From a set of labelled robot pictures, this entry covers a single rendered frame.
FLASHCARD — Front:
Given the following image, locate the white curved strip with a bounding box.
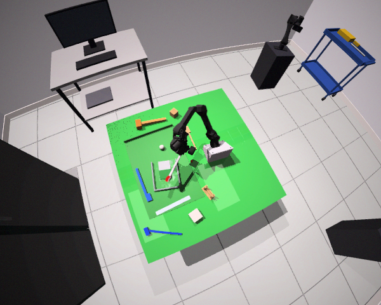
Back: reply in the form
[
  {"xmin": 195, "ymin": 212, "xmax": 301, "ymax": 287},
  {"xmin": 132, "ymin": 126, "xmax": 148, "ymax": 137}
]
[{"xmin": 156, "ymin": 195, "xmax": 190, "ymax": 215}]

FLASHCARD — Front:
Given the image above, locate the green flat mat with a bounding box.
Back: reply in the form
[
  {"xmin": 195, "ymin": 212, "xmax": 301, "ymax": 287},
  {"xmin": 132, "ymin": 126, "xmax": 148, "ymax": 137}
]
[{"xmin": 124, "ymin": 125, "xmax": 205, "ymax": 219}]

